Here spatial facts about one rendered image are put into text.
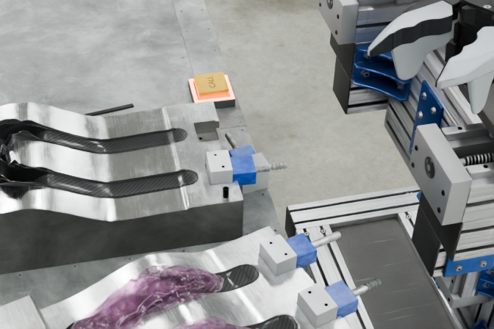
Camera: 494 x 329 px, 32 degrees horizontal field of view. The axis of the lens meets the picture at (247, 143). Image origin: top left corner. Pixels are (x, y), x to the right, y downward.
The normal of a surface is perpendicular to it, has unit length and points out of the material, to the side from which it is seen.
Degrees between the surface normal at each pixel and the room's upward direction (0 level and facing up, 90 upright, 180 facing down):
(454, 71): 35
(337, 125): 0
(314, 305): 0
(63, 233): 90
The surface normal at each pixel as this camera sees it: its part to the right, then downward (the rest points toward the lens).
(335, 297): 0.02, -0.76
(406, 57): 0.45, 0.54
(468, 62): 0.12, -0.25
